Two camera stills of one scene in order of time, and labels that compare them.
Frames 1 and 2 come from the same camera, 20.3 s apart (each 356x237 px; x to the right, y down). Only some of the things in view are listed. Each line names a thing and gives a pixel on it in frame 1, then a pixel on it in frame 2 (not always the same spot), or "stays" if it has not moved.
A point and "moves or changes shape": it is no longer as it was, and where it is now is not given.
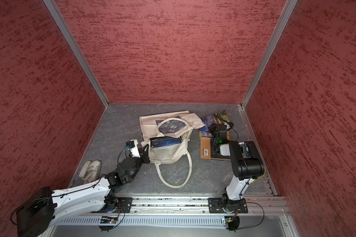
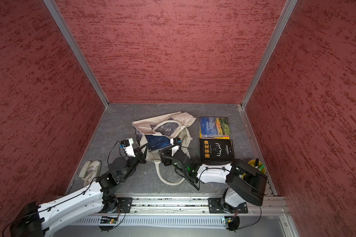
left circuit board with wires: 107,222 stays
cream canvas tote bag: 167,136 moves or changes shape
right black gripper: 213,127 to 167,156
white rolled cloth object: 90,171 stays
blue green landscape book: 223,116 to 215,127
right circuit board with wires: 233,221 stays
